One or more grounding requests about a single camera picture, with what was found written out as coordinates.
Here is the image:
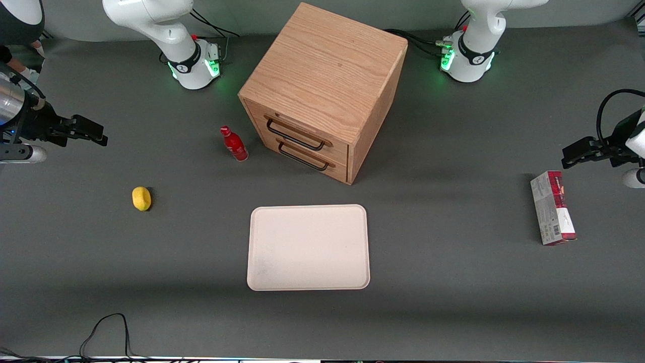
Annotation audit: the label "thin black looped cable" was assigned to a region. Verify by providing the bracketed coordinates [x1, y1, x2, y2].
[0, 313, 152, 362]

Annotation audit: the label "black left arm base cables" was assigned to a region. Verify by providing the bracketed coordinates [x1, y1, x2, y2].
[384, 10, 472, 58]

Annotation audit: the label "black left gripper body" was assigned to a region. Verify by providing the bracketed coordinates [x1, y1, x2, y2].
[602, 110, 645, 166]

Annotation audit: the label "wooden drawer cabinet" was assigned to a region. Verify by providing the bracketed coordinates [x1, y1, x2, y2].
[238, 2, 409, 186]

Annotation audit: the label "black right arm base cables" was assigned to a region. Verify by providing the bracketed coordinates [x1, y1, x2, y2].
[189, 8, 240, 39]

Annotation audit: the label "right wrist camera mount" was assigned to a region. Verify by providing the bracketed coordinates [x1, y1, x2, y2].
[0, 143, 48, 164]

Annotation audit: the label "beige plastic tray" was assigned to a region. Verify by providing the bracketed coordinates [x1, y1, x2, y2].
[246, 204, 371, 291]

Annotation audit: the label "black metal drawer handle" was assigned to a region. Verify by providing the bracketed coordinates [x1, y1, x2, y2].
[266, 117, 326, 152]
[278, 141, 331, 172]

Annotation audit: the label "grey red carton box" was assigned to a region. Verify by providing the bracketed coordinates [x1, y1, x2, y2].
[530, 170, 577, 246]

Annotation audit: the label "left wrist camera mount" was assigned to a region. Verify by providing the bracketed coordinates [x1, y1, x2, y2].
[622, 168, 645, 189]

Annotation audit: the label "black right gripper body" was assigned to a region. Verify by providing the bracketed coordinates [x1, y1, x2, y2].
[19, 103, 74, 148]

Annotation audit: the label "person in dark clothes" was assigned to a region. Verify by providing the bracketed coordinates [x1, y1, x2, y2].
[0, 0, 46, 85]

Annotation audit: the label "black arm base cables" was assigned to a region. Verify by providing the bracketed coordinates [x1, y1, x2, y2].
[384, 10, 472, 58]
[189, 8, 240, 39]

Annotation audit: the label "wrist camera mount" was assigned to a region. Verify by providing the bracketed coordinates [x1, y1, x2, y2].
[0, 143, 48, 164]
[622, 168, 645, 189]

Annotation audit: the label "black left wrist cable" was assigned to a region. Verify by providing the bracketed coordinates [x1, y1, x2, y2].
[596, 89, 645, 148]

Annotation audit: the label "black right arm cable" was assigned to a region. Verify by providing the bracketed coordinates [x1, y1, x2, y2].
[0, 62, 47, 152]

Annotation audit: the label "yellow lemon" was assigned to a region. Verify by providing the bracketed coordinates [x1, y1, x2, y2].
[132, 187, 152, 212]

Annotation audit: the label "red coke bottle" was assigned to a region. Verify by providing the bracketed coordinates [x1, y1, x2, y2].
[220, 126, 249, 162]

